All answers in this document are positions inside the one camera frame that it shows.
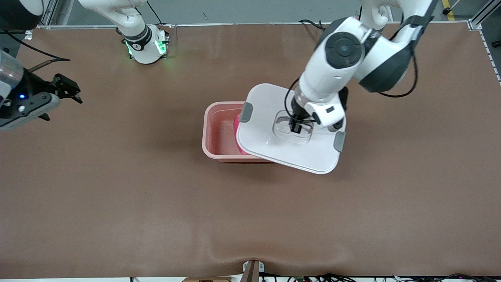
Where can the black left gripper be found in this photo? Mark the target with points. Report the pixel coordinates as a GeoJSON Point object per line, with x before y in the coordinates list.
{"type": "Point", "coordinates": [298, 114]}

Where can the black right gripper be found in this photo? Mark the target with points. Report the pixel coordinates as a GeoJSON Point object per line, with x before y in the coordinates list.
{"type": "Point", "coordinates": [36, 86]}

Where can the black round knob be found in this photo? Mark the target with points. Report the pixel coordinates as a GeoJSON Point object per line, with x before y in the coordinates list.
{"type": "Point", "coordinates": [496, 44]}

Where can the pink plastic storage box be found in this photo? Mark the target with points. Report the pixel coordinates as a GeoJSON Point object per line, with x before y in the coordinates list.
{"type": "Point", "coordinates": [219, 133]}

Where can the white plastic box lid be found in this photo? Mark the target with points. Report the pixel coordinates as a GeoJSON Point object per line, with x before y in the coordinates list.
{"type": "Point", "coordinates": [266, 137]}

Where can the grey lid clip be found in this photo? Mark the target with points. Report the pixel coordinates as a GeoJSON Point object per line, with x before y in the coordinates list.
{"type": "Point", "coordinates": [339, 141]}
{"type": "Point", "coordinates": [246, 112]}

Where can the brown table mat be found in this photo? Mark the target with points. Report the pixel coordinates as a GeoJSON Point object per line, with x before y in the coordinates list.
{"type": "Point", "coordinates": [117, 196]}

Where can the silver table edge rail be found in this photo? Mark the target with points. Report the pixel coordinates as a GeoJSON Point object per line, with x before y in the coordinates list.
{"type": "Point", "coordinates": [235, 24]}

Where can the grey rod with black foot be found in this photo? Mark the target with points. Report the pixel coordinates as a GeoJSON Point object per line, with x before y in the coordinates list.
{"type": "Point", "coordinates": [447, 11]}

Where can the metal table clamp bracket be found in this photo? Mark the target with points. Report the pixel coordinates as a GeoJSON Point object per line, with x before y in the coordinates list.
{"type": "Point", "coordinates": [252, 272]}

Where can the aluminium frame post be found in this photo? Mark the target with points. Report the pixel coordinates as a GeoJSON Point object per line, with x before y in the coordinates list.
{"type": "Point", "coordinates": [485, 11]}
{"type": "Point", "coordinates": [51, 11]}

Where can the white dashed edge strip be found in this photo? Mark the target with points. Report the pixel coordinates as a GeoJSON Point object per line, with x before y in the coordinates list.
{"type": "Point", "coordinates": [491, 58]}

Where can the small white bracket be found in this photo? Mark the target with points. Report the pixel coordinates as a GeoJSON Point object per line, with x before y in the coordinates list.
{"type": "Point", "coordinates": [28, 35]}

